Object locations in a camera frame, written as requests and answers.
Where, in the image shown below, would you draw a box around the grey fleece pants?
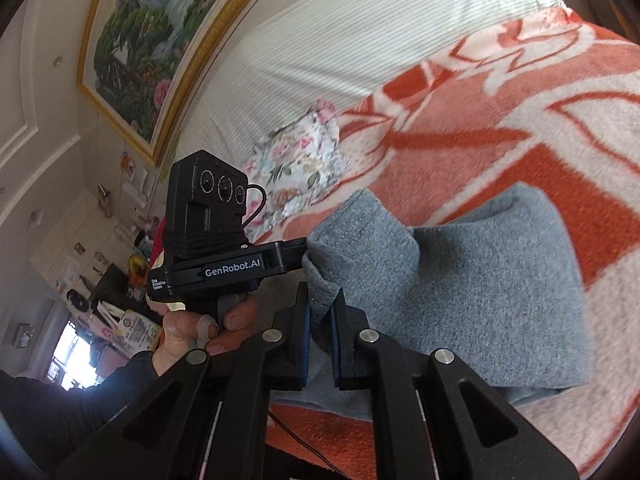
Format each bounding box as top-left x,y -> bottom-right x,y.
271,182 -> 591,420

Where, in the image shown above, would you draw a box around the dark left sleeve forearm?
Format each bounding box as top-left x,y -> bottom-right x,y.
1,351 -> 158,479

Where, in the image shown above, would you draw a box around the person's left hand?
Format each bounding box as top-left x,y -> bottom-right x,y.
146,296 -> 257,376

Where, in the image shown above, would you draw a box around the floral ruffled pillow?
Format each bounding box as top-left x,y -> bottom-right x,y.
241,100 -> 348,243

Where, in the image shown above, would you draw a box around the gold framed landscape painting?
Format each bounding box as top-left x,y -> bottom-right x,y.
77,0 -> 252,165

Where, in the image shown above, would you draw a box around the white striped bed sheet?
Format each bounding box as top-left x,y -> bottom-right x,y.
175,0 -> 565,166

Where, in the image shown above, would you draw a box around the orange white floral blanket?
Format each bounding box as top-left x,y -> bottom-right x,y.
272,9 -> 639,478

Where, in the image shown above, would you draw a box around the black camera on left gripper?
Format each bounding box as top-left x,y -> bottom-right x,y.
163,150 -> 248,261

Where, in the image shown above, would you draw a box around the thin black cable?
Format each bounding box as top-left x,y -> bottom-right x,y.
267,408 -> 352,480

